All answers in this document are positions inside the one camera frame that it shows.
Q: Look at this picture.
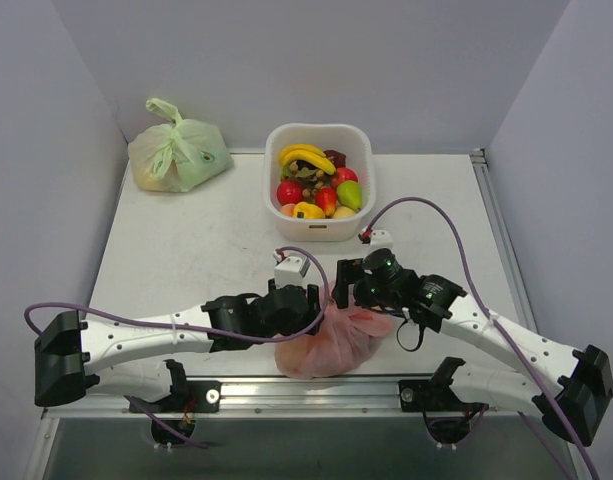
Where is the pink plastic bag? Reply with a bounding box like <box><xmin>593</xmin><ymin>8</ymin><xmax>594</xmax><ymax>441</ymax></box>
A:
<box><xmin>274</xmin><ymin>299</ymin><xmax>394</xmax><ymax>380</ymax></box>

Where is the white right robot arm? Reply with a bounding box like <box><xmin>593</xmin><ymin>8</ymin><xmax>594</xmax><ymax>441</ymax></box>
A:
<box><xmin>332</xmin><ymin>248</ymin><xmax>613</xmax><ymax>447</ymax></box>

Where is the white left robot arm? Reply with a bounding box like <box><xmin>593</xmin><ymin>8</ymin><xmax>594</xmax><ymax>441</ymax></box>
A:
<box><xmin>34</xmin><ymin>283</ymin><xmax>323</xmax><ymax>411</ymax></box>

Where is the peach fruit in basket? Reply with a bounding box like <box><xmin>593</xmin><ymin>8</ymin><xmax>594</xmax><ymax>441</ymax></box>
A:
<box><xmin>280</xmin><ymin>203</ymin><xmax>296</xmax><ymax>217</ymax></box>

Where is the dark red fruit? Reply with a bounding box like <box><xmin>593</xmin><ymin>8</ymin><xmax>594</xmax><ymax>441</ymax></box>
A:
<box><xmin>324</xmin><ymin>149</ymin><xmax>346</xmax><ymax>169</ymax></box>

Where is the white plastic fruit basket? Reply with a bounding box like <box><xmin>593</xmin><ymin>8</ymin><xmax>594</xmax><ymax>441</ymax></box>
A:
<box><xmin>262</xmin><ymin>123</ymin><xmax>376</xmax><ymax>242</ymax></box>

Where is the green knotted plastic bag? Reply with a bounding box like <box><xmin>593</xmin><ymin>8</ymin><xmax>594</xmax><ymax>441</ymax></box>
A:
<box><xmin>128</xmin><ymin>98</ymin><xmax>234</xmax><ymax>193</ymax></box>

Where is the pale yellow pear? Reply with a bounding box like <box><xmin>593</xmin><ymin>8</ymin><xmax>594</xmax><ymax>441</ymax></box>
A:
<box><xmin>331</xmin><ymin>206</ymin><xmax>356</xmax><ymax>220</ymax></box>

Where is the yellow bell pepper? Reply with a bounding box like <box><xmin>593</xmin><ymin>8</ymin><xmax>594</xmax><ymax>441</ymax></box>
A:
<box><xmin>292</xmin><ymin>202</ymin><xmax>326</xmax><ymax>220</ymax></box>

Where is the green pear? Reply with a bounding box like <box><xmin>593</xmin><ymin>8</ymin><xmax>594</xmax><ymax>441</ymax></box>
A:
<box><xmin>336</xmin><ymin>180</ymin><xmax>362</xmax><ymax>211</ymax></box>

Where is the red apple right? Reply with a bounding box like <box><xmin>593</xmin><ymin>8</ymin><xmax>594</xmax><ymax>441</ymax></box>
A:
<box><xmin>329</xmin><ymin>167</ymin><xmax>359</xmax><ymax>190</ymax></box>

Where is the red apple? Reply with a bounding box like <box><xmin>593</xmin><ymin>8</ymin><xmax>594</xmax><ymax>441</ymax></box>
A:
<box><xmin>329</xmin><ymin>167</ymin><xmax>359</xmax><ymax>190</ymax></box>
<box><xmin>276</xmin><ymin>180</ymin><xmax>303</xmax><ymax>206</ymax></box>

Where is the red apple left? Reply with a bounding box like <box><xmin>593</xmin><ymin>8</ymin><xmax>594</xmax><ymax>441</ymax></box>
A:
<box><xmin>276</xmin><ymin>180</ymin><xmax>303</xmax><ymax>206</ymax></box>

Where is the yellow banana bunch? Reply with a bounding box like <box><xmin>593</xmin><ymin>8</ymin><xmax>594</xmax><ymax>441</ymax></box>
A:
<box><xmin>278</xmin><ymin>144</ymin><xmax>336</xmax><ymax>175</ymax></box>

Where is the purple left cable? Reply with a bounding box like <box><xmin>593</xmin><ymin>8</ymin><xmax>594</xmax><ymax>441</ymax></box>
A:
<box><xmin>23</xmin><ymin>245</ymin><xmax>331</xmax><ymax>345</ymax></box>

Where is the purple cable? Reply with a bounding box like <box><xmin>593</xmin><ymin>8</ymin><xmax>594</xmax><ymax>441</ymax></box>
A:
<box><xmin>23</xmin><ymin>245</ymin><xmax>331</xmax><ymax>345</ymax></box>
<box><xmin>368</xmin><ymin>196</ymin><xmax>600</xmax><ymax>480</ymax></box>

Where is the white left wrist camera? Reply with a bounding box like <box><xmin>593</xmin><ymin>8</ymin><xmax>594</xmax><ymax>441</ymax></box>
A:
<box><xmin>273</xmin><ymin>250</ymin><xmax>310</xmax><ymax>288</ymax></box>

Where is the aluminium front rail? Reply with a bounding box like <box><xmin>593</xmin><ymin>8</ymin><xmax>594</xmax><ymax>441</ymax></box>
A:
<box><xmin>40</xmin><ymin>375</ymin><xmax>497</xmax><ymax>421</ymax></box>

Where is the aluminium rail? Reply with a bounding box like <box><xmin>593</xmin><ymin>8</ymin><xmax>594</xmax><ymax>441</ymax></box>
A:
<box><xmin>469</xmin><ymin>149</ymin><xmax>538</xmax><ymax>332</ymax></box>
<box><xmin>40</xmin><ymin>375</ymin><xmax>497</xmax><ymax>421</ymax></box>

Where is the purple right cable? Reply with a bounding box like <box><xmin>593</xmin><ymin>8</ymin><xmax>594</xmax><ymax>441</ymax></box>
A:
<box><xmin>368</xmin><ymin>196</ymin><xmax>600</xmax><ymax>480</ymax></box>

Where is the aluminium right side rail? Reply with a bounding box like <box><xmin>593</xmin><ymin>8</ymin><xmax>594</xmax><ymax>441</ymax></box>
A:
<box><xmin>469</xmin><ymin>149</ymin><xmax>538</xmax><ymax>332</ymax></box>

